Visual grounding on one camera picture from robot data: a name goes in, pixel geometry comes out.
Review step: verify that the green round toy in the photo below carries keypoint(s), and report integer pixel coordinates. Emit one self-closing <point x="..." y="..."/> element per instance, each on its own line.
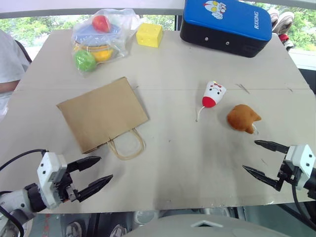
<point x="85" y="61"/>

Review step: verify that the person's bare forearm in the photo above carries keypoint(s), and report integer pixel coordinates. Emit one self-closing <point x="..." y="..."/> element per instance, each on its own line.
<point x="7" y="87"/>

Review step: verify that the yellow toy fruit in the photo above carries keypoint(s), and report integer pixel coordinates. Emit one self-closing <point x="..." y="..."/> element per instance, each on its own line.
<point x="102" y="54"/>

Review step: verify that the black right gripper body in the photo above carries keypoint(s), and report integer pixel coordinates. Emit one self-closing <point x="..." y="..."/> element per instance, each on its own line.
<point x="288" y="174"/>

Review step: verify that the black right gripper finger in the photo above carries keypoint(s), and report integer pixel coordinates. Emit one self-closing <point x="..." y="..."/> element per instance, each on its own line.
<point x="264" y="177"/>
<point x="272" y="146"/>

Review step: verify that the brown paper bag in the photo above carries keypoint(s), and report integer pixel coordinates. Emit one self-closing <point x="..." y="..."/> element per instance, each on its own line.
<point x="103" y="111"/>

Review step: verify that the white and red mouse toy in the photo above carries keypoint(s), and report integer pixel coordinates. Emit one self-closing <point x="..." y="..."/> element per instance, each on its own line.
<point x="214" y="92"/>

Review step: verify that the red toy apple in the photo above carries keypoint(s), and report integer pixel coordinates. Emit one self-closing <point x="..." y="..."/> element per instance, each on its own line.
<point x="101" y="23"/>

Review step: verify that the yellow cheese block toy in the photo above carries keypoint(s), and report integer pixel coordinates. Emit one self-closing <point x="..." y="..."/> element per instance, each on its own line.
<point x="148" y="35"/>

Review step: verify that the beige red rounded object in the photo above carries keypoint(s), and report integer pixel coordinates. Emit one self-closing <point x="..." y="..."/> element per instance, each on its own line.
<point x="282" y="22"/>

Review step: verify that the grey robot torso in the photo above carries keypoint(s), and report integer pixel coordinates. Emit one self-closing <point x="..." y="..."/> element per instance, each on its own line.
<point x="222" y="227"/>

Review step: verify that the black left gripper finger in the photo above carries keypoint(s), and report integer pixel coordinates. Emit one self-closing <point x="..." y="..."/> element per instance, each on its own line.
<point x="84" y="163"/>
<point x="95" y="186"/>

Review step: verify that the person in white shirt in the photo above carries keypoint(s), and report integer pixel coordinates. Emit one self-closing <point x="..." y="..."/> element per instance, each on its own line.
<point x="10" y="59"/>

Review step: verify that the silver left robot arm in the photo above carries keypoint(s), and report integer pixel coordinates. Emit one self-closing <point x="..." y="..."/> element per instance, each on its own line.
<point x="14" y="200"/>

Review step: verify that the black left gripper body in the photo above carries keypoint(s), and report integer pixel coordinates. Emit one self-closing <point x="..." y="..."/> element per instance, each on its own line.
<point x="65" y="190"/>

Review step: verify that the brown plush toy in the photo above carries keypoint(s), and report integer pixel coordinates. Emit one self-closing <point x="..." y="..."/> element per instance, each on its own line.
<point x="240" y="117"/>

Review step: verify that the blue plastic toy plate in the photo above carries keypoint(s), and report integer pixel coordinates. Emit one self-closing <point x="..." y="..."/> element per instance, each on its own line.
<point x="86" y="37"/>

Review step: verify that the blue black cartoon case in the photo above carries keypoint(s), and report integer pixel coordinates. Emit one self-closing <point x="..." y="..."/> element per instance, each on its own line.
<point x="222" y="24"/>

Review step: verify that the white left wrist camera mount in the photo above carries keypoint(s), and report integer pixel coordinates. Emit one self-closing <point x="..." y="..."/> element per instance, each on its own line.
<point x="48" y="172"/>

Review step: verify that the clear plastic bag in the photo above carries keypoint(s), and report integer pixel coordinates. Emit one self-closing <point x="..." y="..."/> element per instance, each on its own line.
<point x="128" y="22"/>

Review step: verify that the black chair back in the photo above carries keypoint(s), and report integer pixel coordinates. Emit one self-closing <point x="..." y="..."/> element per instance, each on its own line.
<point x="24" y="51"/>

